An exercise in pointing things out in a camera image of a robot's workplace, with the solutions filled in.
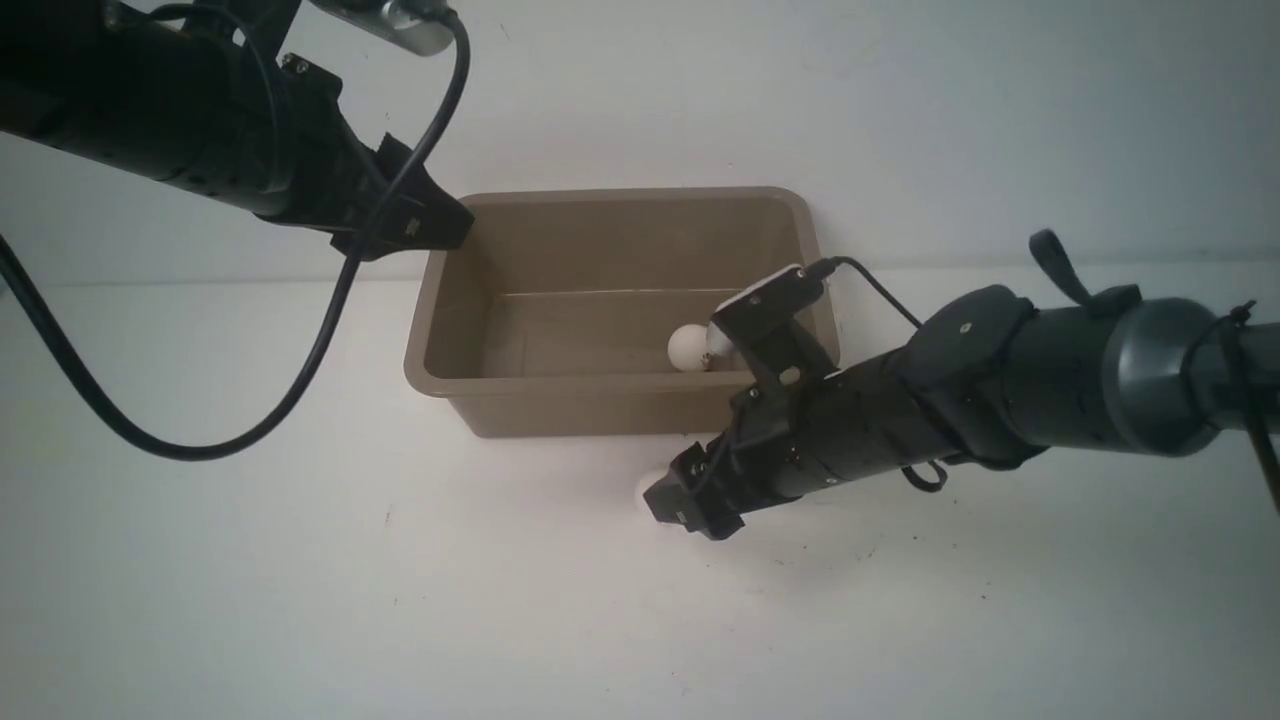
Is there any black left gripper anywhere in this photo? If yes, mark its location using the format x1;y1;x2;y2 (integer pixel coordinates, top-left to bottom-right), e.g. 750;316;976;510
230;54;475;263

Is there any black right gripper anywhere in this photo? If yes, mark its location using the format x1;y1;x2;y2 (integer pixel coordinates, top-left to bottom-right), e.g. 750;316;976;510
662;386;851;542

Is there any white ping-pong ball with logo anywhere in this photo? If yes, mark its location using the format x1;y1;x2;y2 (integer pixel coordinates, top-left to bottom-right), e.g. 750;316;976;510
634;468;678;527

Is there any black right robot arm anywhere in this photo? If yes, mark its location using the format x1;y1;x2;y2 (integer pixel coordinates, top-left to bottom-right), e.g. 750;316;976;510
643;229;1279;541

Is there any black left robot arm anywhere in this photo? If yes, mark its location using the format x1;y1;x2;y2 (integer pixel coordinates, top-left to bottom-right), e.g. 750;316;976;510
3;1;475;263

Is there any tan plastic bin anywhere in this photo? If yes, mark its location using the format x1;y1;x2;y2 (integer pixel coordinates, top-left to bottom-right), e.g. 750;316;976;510
403;187;820;438

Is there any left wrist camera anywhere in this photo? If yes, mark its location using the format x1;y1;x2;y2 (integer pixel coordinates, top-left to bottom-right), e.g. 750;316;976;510
311;1;454;56

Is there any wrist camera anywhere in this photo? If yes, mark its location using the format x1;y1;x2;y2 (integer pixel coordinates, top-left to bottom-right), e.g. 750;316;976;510
707;264;836;395
311;1;454;56

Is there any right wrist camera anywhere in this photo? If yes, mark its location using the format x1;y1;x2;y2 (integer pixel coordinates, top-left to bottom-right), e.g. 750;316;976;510
707;264;836;395

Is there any black right camera cable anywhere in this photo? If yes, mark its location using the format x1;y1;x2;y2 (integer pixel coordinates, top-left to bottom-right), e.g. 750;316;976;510
805;256;925;331

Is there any black camera cable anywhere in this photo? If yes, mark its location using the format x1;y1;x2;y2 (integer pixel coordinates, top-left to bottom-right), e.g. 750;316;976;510
0;5;472;462
805;256;925;331

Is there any black left camera cable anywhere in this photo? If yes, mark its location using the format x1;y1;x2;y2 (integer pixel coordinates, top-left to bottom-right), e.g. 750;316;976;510
0;5;472;462

